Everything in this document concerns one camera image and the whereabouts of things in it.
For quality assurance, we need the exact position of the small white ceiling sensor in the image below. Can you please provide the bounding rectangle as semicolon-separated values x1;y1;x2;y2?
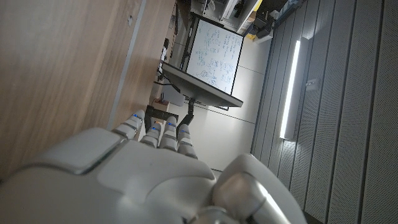
305;77;320;91

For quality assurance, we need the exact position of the whiteboard with blue writing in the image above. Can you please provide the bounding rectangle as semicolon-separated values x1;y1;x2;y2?
185;14;245;96

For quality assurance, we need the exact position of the white shelving unit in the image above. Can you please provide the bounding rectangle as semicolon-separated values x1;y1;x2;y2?
191;0;262;32

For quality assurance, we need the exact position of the black case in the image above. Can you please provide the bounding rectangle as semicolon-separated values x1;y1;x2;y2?
144;105;180;131

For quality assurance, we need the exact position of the long ceiling light bar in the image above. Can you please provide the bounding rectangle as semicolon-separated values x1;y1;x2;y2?
279;37;308;141

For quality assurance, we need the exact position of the small cardboard box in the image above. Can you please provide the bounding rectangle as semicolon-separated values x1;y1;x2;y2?
152;98;170;112

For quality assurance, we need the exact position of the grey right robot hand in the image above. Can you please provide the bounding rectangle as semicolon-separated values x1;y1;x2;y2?
0;108;308;224

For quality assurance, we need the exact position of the person in white shirt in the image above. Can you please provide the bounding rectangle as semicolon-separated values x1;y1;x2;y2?
157;37;170;75

